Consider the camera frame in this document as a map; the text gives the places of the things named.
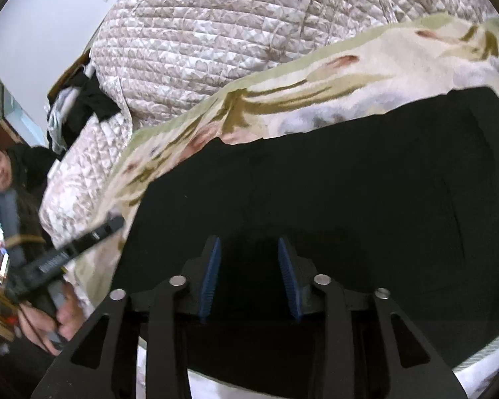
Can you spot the glass window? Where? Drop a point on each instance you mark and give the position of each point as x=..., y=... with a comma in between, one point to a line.
x=14, y=112

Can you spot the black garment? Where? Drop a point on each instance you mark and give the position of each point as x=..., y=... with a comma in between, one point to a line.
x=92, y=104

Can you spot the person's left hand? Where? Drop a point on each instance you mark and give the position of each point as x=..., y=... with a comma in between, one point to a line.
x=72, y=316

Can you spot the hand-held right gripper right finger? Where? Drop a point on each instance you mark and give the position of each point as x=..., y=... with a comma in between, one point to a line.
x=289, y=278

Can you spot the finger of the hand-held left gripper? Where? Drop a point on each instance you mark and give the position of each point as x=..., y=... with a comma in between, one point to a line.
x=99, y=232

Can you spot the person in dark jacket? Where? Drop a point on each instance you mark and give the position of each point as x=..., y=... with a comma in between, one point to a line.
x=29, y=199

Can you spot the black pants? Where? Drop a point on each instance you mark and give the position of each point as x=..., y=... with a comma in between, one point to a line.
x=337, y=183

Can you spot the wooden headboard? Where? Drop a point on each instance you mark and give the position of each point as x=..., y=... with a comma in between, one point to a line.
x=68, y=77

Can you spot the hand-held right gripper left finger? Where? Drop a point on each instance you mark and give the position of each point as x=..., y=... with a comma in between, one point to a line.
x=210, y=282

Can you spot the quilted floral bedspread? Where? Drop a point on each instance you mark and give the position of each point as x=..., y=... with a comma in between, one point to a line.
x=212, y=29

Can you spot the floral fleece blanket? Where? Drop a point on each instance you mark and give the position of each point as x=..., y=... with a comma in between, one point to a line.
x=316, y=75

